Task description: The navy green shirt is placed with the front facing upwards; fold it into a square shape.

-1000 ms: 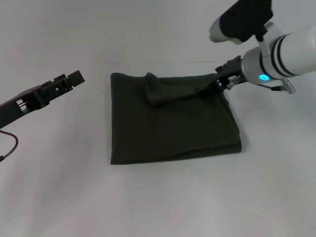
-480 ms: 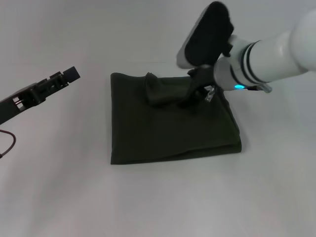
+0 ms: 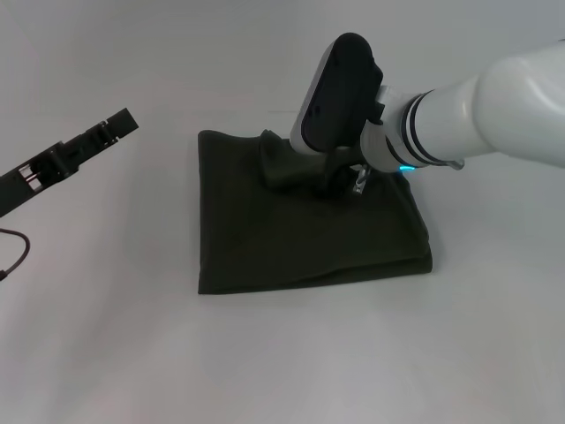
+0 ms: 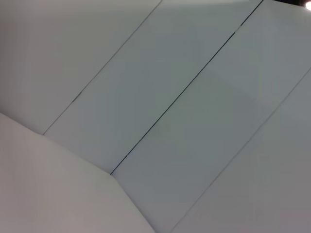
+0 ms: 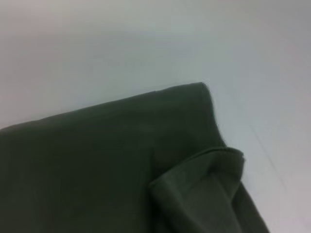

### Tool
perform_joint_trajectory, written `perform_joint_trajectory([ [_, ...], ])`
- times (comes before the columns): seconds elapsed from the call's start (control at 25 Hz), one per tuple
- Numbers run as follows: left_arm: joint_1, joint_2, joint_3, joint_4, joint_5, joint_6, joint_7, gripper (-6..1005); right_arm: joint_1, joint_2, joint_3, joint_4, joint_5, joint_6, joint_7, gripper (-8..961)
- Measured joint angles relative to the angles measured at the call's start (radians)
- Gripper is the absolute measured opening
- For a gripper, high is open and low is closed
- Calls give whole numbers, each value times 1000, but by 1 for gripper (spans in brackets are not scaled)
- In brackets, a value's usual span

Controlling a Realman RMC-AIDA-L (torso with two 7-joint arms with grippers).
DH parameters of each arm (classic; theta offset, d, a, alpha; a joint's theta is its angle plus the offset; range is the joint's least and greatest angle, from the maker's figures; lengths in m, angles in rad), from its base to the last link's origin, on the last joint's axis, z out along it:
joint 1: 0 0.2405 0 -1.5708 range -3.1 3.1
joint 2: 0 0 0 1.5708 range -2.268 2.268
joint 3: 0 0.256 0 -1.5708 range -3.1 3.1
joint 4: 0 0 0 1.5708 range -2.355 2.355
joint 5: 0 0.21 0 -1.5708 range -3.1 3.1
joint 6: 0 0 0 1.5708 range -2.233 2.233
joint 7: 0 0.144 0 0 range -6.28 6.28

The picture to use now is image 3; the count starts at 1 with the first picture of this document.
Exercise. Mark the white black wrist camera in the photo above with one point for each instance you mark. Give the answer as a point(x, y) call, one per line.
point(335, 93)

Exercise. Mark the dark green FREE t-shirt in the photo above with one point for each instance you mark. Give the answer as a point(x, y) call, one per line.
point(287, 238)

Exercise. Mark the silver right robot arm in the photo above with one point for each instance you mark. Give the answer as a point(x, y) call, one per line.
point(476, 115)

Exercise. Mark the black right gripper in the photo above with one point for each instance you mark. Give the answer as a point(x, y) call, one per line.
point(337, 176)

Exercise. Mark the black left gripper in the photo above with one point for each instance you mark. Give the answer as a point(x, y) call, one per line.
point(39, 176)

